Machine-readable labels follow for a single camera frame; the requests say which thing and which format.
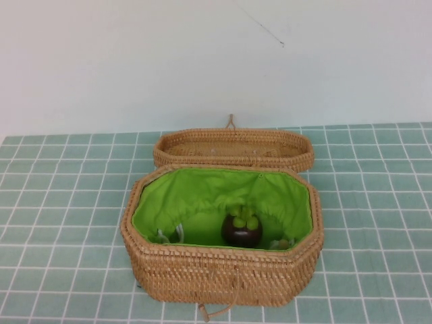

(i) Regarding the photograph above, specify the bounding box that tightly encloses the purple mangosteen with green calyx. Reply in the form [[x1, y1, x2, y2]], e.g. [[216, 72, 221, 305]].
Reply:
[[221, 205, 264, 248]]

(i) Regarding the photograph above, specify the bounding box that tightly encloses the woven rattan basket lid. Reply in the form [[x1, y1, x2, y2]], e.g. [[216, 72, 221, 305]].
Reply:
[[153, 127, 317, 173]]

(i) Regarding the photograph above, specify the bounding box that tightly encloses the woven rattan basket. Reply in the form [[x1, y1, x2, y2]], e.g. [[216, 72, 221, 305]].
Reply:
[[120, 164, 325, 306]]

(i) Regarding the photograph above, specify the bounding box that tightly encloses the bright green fabric liner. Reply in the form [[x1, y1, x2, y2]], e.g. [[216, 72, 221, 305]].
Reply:
[[134, 167, 317, 252]]

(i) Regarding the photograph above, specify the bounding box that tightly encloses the teal white-grid tablecloth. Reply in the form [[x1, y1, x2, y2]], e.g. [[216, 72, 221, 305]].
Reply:
[[0, 121, 432, 324]]

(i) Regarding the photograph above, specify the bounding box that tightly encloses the white drawstring cord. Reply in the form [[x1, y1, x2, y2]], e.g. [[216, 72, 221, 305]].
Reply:
[[155, 224, 186, 244], [269, 238, 298, 252]]

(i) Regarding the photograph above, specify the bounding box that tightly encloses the wooden toggle clasp with cord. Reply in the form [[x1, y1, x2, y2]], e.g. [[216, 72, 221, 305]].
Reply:
[[198, 269, 244, 323]]

